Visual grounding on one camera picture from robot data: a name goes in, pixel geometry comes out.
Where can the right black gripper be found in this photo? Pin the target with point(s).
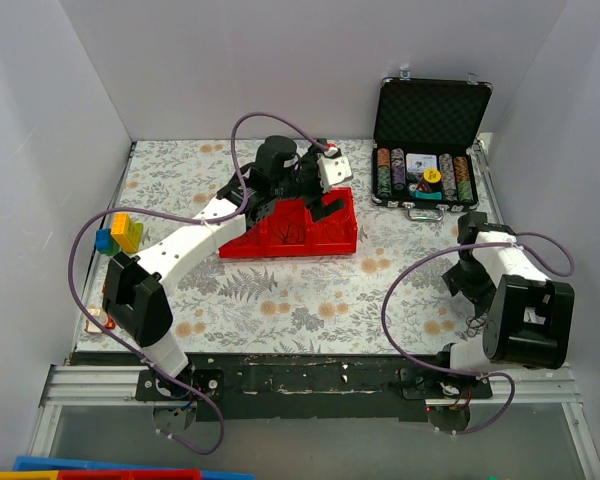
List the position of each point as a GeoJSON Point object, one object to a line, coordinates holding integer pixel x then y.
{"type": "Point", "coordinates": [460, 282]}

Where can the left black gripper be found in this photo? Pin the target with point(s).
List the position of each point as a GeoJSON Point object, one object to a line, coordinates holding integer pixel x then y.
{"type": "Point", "coordinates": [313, 188]}

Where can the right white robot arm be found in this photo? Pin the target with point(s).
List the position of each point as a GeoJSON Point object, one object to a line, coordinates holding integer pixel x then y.
{"type": "Point", "coordinates": [526, 315]}

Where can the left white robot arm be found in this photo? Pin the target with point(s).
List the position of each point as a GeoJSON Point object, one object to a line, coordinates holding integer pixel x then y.
{"type": "Point", "coordinates": [136, 288]}

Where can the red three-compartment tray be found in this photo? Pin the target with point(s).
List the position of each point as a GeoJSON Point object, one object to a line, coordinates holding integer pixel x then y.
{"type": "Point", "coordinates": [290, 232]}

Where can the teal card box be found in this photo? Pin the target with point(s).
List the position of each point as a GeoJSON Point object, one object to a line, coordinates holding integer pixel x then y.
{"type": "Point", "coordinates": [434, 196]}

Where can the yellow dealer chip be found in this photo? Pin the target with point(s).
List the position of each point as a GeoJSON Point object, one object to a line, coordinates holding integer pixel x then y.
{"type": "Point", "coordinates": [432, 175]}

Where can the playing card deck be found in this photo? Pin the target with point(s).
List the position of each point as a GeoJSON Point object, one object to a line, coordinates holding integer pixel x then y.
{"type": "Point", "coordinates": [419, 163]}

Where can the black poker chip case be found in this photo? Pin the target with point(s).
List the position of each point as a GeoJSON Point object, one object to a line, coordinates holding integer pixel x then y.
{"type": "Point", "coordinates": [427, 116]}

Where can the green toy brick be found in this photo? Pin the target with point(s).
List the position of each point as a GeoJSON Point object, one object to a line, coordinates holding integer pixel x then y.
{"type": "Point", "coordinates": [137, 235]}

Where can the yellow toy brick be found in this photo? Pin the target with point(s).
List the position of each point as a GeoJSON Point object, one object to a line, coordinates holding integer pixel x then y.
{"type": "Point", "coordinates": [125, 232]}

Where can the blue toy brick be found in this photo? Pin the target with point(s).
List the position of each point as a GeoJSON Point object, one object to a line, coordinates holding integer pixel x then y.
{"type": "Point", "coordinates": [105, 243]}

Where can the small white red toy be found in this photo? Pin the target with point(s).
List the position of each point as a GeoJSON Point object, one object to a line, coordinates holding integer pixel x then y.
{"type": "Point", "coordinates": [101, 317]}

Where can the red storage bin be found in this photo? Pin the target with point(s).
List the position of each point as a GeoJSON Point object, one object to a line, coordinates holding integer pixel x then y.
{"type": "Point", "coordinates": [178, 474]}

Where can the blue storage bin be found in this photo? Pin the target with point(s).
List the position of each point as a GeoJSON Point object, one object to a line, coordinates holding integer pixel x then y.
{"type": "Point", "coordinates": [33, 463]}

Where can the yellow storage bin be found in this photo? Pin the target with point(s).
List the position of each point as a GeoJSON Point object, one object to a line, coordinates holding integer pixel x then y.
{"type": "Point", "coordinates": [29, 475]}

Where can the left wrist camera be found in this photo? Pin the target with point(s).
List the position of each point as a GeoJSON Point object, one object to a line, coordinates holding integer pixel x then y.
{"type": "Point", "coordinates": [334, 168]}

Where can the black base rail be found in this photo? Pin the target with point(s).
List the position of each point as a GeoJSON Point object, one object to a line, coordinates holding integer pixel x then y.
{"type": "Point", "coordinates": [290, 386]}

